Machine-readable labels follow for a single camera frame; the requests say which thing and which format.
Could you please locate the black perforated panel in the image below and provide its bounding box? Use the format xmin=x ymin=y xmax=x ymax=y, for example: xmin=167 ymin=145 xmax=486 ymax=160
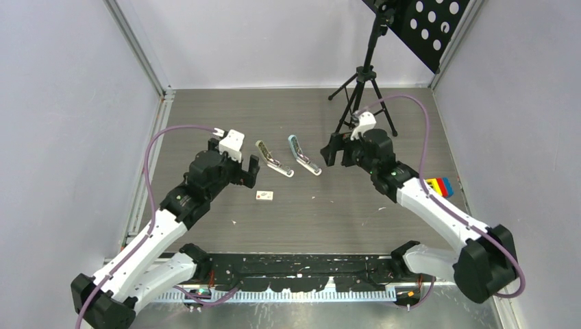
xmin=363 ymin=0 xmax=470 ymax=74

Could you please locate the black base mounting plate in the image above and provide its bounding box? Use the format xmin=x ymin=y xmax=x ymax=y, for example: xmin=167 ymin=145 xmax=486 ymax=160
xmin=168 ymin=252 xmax=436 ymax=294

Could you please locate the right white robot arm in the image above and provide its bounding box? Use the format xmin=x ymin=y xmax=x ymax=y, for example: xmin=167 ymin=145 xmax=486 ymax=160
xmin=320 ymin=129 xmax=526 ymax=304

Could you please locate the purple cable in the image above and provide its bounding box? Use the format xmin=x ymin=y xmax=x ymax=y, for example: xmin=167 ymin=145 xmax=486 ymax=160
xmin=358 ymin=94 xmax=528 ymax=300
xmin=74 ymin=124 xmax=219 ymax=329

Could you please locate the colourful block toy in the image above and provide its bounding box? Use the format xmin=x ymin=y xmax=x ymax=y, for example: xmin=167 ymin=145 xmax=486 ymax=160
xmin=425 ymin=177 xmax=454 ymax=198

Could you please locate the black tripod stand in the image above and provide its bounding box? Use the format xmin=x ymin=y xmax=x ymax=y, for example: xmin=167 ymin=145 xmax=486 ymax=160
xmin=327 ymin=1 xmax=397 ymax=133

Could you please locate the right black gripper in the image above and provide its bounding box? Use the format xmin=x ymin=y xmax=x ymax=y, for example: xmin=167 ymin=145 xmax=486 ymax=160
xmin=320 ymin=132 xmax=377 ymax=175

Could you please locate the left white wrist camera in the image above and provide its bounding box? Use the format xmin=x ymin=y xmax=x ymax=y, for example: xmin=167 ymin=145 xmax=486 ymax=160
xmin=212 ymin=127 xmax=245 ymax=163

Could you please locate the aluminium frame rail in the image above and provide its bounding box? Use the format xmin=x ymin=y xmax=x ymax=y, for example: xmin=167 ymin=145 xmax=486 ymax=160
xmin=103 ymin=0 xmax=176 ymax=101

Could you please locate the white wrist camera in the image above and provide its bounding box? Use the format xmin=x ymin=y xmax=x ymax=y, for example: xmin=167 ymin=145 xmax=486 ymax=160
xmin=212 ymin=127 xmax=245 ymax=163
xmin=349 ymin=110 xmax=376 ymax=141

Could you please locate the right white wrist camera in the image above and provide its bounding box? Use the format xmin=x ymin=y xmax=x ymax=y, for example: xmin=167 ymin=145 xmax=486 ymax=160
xmin=349 ymin=110 xmax=376 ymax=141

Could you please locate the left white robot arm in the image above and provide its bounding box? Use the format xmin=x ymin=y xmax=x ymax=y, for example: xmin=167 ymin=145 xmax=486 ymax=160
xmin=71 ymin=130 xmax=260 ymax=328

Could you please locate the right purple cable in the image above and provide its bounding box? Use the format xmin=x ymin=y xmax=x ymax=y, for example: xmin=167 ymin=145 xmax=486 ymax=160
xmin=358 ymin=94 xmax=528 ymax=300

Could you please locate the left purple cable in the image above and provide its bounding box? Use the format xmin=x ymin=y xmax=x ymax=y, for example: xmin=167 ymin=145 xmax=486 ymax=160
xmin=74 ymin=124 xmax=219 ymax=329

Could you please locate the blue white stapler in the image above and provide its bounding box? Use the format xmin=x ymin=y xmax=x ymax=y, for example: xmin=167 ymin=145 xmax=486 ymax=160
xmin=288 ymin=134 xmax=322 ymax=176

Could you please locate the white staple box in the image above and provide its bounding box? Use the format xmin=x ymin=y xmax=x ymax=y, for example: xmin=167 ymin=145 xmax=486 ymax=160
xmin=256 ymin=191 xmax=273 ymax=201

